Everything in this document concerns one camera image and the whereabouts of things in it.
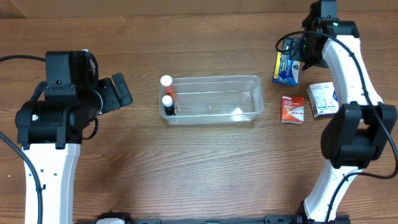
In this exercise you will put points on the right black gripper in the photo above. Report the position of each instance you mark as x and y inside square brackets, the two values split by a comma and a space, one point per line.
[292, 50]

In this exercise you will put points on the blue yellow VapoDrops box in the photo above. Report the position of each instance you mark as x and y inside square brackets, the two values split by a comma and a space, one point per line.
[286, 70]

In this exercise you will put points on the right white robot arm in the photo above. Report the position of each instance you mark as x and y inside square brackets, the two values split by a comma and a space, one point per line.
[358, 131]

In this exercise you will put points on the white medicine box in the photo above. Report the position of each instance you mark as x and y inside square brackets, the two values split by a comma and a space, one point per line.
[323, 99]

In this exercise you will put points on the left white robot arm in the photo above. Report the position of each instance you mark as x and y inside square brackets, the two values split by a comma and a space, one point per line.
[50, 129]

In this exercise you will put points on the clear plastic container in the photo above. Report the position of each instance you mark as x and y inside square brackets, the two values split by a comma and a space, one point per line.
[215, 100]

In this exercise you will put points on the black tube white cap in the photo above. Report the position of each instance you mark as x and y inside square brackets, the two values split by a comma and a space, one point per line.
[168, 104]

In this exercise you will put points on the orange tube white cap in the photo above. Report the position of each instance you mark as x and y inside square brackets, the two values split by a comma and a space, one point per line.
[167, 82]

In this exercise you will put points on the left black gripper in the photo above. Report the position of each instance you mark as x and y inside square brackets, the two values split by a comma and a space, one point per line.
[112, 94]

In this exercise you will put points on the red orange medicine box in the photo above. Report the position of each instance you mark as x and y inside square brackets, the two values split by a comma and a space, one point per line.
[292, 109]

